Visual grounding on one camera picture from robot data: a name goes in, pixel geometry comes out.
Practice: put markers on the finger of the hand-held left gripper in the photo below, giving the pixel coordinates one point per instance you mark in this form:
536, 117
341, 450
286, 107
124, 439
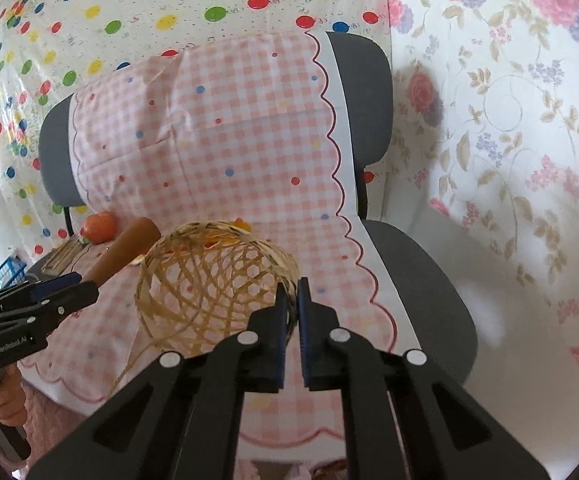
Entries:
64, 297
54, 281

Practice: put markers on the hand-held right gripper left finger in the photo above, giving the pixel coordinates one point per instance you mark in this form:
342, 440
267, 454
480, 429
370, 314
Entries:
282, 340

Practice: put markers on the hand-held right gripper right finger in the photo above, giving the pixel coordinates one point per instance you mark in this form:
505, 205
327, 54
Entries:
307, 340

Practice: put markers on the orange brown sausage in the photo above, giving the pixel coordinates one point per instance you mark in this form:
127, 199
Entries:
124, 247

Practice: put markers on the woven bamboo basket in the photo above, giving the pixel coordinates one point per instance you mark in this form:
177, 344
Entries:
194, 270

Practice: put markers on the blue plastic basket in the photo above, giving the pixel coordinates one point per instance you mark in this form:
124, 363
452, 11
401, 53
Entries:
4, 272

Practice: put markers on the red tomato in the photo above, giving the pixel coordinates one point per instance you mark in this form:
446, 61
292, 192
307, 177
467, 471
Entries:
98, 227

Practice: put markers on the grey office chair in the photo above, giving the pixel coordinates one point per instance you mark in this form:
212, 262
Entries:
419, 285

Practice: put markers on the pink checkered cloth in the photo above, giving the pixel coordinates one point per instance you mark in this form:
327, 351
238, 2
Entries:
244, 135

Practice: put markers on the polka dot cloth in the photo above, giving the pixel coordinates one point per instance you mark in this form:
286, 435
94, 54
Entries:
119, 0

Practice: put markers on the floral cloth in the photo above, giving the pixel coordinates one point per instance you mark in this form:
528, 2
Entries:
519, 135

